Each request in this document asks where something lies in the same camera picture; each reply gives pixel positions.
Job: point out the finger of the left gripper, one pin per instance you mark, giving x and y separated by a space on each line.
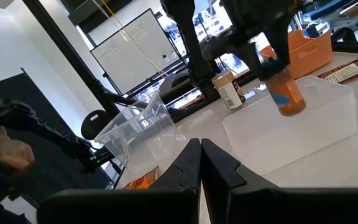
249 56
278 43

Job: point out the clear plastic storage bin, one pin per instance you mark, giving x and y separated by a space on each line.
141 130

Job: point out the black rig frame post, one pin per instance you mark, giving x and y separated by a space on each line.
73 59

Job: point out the brown spice packet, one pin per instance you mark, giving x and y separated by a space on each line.
350 69

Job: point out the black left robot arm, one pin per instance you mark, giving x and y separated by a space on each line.
185 37

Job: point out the large black panel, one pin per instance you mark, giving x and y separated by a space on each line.
51 180

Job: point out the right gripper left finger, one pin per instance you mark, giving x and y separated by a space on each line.
129 208

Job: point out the tan lid spice jar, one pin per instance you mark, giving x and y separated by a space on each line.
228 93

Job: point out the orange plastic bin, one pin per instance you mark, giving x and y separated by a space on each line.
309 53

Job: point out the black round object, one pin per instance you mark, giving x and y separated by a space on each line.
99 129

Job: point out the frosted white plastic bin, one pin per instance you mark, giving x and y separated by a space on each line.
322 130

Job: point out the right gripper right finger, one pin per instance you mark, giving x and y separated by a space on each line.
291 208

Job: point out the person's hand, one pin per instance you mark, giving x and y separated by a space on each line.
5 146

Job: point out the orange taco mix packet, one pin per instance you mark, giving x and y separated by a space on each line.
145 182

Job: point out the orange label jar black lid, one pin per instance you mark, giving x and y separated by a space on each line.
286 96

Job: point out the whiteboard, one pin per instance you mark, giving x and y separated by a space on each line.
141 56

